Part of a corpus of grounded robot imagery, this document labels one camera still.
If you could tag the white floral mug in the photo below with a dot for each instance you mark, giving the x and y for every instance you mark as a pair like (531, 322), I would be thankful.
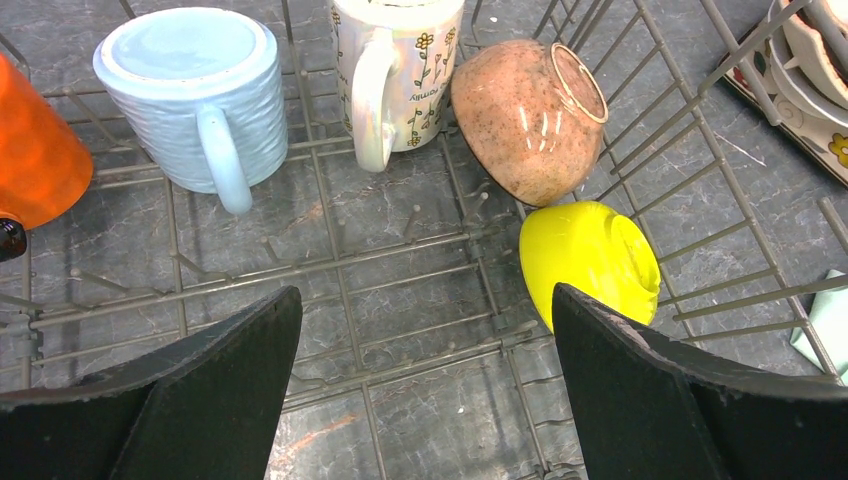
(394, 62)

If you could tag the beige brown-rimmed bowl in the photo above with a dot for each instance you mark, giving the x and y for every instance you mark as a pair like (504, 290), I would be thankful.
(533, 116)

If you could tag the green cartoon cloth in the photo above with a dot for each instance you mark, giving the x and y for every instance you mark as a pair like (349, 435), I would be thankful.
(828, 317)

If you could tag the grey wire dish rack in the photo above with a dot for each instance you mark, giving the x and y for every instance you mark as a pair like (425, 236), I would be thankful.
(421, 356)

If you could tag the plain white plate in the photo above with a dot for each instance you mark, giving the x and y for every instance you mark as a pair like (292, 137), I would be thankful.
(796, 87)

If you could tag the orange mug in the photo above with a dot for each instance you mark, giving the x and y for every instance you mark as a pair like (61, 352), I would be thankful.
(45, 168)

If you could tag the light blue mug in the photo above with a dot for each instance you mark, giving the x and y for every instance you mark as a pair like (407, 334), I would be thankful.
(202, 89)

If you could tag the lime green bowl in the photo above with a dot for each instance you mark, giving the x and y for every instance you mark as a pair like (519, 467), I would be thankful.
(597, 250)

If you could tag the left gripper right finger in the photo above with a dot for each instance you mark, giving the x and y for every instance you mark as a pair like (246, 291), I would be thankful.
(647, 406)

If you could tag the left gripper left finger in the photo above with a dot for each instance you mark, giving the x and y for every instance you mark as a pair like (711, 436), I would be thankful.
(206, 406)

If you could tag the square floral plate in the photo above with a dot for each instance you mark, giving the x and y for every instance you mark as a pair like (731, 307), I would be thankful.
(823, 140)

